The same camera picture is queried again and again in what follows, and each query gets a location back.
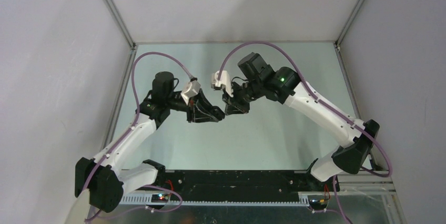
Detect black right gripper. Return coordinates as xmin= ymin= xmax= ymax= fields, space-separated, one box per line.
xmin=222 ymin=78 xmax=264 ymax=115

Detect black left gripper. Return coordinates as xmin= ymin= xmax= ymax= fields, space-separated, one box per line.
xmin=166 ymin=88 xmax=220 ymax=124

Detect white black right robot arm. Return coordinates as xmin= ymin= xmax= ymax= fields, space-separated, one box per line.
xmin=212 ymin=53 xmax=380 ymax=191

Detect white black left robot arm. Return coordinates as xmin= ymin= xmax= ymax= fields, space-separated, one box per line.
xmin=74 ymin=72 xmax=225 ymax=213

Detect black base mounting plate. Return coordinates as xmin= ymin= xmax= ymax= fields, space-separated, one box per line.
xmin=133 ymin=169 xmax=340 ymax=203

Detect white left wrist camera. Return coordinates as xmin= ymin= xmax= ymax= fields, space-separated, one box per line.
xmin=180 ymin=80 xmax=201 ymax=105

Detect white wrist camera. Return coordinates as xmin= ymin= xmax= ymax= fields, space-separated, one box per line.
xmin=210 ymin=70 xmax=234 ymax=97
xmin=180 ymin=80 xmax=201 ymax=105

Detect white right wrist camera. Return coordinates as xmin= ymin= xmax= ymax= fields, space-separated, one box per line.
xmin=210 ymin=70 xmax=234 ymax=97

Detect grey slotted cable duct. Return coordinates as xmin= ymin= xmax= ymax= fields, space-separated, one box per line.
xmin=119 ymin=192 xmax=309 ymax=207

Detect aluminium frame post right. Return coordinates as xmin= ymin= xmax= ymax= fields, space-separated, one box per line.
xmin=334 ymin=0 xmax=366 ymax=52

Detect aluminium frame post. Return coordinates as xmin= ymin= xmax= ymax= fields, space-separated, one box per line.
xmin=103 ymin=0 xmax=136 ymax=49
xmin=334 ymin=0 xmax=366 ymax=52

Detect aluminium frame post left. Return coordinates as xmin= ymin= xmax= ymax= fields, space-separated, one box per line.
xmin=103 ymin=0 xmax=136 ymax=49

